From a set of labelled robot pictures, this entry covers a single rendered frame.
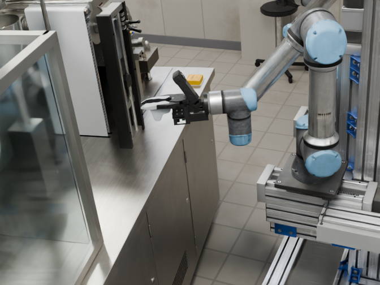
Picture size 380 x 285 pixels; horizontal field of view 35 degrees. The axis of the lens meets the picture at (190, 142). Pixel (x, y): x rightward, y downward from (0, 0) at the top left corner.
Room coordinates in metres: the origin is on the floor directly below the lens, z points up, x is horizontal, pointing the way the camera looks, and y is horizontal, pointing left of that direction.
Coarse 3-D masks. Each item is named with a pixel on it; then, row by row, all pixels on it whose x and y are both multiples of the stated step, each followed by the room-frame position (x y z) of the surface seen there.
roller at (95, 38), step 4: (96, 8) 2.20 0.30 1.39; (92, 12) 2.17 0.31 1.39; (96, 12) 2.20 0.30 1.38; (100, 12) 2.23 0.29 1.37; (92, 16) 2.16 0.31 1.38; (92, 20) 2.16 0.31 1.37; (92, 24) 2.15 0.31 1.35; (92, 28) 2.14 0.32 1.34; (92, 32) 2.14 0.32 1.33; (92, 36) 2.13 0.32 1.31; (96, 36) 2.16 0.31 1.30; (92, 40) 2.13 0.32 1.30; (96, 40) 2.16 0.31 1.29
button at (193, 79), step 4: (188, 76) 2.51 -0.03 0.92; (192, 76) 2.51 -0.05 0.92; (196, 76) 2.50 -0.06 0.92; (200, 76) 2.50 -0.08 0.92; (188, 80) 2.47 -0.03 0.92; (192, 80) 2.47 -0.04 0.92; (196, 80) 2.46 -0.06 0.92; (200, 80) 2.47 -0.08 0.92; (192, 84) 2.46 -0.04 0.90; (196, 84) 2.46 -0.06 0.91
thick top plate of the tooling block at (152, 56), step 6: (138, 48) 2.66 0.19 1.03; (156, 48) 2.64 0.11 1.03; (150, 54) 2.57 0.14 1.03; (156, 54) 2.62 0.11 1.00; (144, 60) 2.51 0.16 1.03; (150, 60) 2.54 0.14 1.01; (156, 60) 2.61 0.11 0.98; (144, 66) 2.51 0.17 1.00; (150, 66) 2.53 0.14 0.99; (144, 72) 2.51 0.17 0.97
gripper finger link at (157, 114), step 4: (148, 104) 1.66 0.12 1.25; (152, 104) 1.66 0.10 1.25; (156, 104) 1.65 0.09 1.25; (144, 108) 1.66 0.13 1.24; (148, 108) 1.65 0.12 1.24; (152, 108) 1.65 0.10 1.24; (156, 108) 1.64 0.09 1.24; (152, 112) 1.65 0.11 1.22; (156, 112) 1.65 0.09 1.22; (160, 112) 1.65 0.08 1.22; (164, 112) 1.65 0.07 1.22; (168, 112) 1.65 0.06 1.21; (156, 116) 1.65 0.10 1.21; (160, 116) 1.65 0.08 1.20; (156, 120) 1.65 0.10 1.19
